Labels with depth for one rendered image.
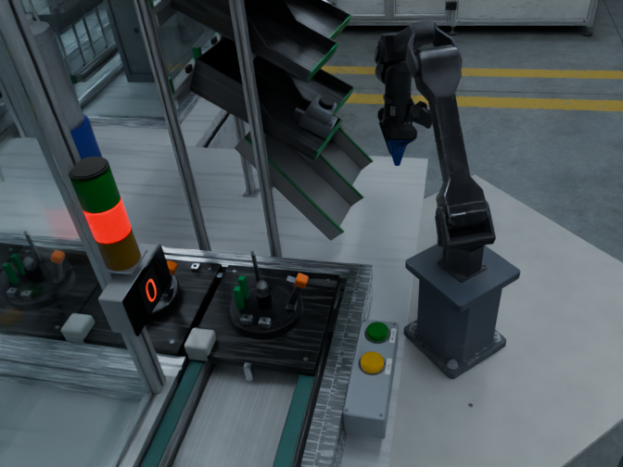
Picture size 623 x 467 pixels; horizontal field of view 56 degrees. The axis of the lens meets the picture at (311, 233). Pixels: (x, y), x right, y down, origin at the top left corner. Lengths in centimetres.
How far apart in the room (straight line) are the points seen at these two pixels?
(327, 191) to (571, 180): 215
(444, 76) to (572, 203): 214
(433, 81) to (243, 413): 66
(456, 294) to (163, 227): 85
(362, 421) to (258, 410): 19
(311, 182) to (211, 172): 54
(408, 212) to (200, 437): 79
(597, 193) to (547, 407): 217
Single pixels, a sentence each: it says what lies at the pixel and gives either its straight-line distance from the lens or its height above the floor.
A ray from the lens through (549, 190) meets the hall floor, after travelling 319.
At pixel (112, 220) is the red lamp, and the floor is 134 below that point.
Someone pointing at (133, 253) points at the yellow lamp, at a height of 128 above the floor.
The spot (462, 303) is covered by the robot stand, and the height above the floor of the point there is 106.
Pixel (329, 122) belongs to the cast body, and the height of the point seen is 122.
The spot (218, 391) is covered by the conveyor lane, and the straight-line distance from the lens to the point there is 110.
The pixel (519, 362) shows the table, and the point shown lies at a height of 86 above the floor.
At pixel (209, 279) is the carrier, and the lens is 122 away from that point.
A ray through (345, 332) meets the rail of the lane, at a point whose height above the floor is 95.
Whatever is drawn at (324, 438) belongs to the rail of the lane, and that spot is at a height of 95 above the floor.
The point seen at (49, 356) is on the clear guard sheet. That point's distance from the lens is 81.
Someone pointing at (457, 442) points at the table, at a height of 86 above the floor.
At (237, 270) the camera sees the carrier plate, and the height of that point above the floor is 97.
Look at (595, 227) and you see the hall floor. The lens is 300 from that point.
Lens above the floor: 178
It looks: 39 degrees down
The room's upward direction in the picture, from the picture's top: 6 degrees counter-clockwise
